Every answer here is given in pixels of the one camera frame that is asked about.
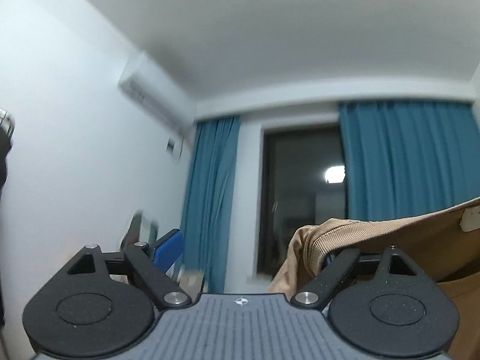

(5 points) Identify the left blue curtain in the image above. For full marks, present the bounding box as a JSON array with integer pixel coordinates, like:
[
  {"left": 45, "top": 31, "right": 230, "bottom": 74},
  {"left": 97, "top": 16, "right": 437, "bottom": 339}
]
[{"left": 181, "top": 116, "right": 241, "bottom": 293}]

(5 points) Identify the dark window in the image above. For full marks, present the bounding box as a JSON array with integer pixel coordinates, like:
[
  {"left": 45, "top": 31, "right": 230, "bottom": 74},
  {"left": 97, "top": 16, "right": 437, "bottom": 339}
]
[{"left": 256, "top": 123, "right": 347, "bottom": 276}]

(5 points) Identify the blue curtain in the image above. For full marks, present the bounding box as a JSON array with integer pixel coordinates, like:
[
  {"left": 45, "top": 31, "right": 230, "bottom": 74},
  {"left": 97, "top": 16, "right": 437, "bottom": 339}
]
[
  {"left": 338, "top": 101, "right": 479, "bottom": 221},
  {"left": 181, "top": 116, "right": 241, "bottom": 293}
]

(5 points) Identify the wall socket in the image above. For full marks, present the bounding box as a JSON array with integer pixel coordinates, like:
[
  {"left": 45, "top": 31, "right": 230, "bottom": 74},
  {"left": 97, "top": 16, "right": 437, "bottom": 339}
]
[{"left": 166, "top": 138, "right": 184, "bottom": 159}]

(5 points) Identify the white air conditioner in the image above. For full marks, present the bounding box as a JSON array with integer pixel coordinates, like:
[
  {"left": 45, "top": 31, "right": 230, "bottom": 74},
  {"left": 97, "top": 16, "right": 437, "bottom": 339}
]
[{"left": 118, "top": 51, "right": 196, "bottom": 133}]

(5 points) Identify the right blue curtain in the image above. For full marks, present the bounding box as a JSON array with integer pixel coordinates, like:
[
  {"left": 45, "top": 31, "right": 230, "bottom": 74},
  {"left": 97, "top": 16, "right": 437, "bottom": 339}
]
[{"left": 338, "top": 101, "right": 479, "bottom": 221}]

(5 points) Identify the tan t-shirt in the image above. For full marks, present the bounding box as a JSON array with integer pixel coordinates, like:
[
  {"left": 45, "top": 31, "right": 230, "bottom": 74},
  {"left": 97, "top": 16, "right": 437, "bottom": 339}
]
[{"left": 268, "top": 197, "right": 480, "bottom": 360}]

